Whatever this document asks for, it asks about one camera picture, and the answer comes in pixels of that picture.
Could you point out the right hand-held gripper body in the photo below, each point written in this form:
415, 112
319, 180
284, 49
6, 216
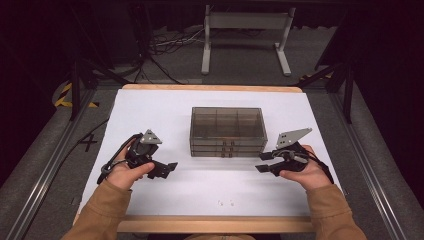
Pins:
290, 160

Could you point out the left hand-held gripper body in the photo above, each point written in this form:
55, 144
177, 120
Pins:
143, 151

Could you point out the smoky transparent drawer box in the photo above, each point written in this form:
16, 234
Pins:
226, 123

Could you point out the person's right hand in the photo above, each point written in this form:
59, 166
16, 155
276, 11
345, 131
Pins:
311, 176

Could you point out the person's left hand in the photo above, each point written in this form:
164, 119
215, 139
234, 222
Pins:
123, 175

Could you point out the white table cover sheet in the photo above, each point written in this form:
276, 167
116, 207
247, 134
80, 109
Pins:
186, 190

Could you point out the tiny white piece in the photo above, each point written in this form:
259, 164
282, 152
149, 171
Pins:
220, 202

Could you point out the black metal stand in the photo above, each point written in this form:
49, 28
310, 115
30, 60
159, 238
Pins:
348, 93

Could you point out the black tripod stand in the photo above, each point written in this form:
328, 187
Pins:
75, 86

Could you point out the aluminium floor rail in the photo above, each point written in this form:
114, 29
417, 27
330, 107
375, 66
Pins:
366, 166
50, 166

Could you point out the white metal stand frame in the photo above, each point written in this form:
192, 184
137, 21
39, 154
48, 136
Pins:
246, 20

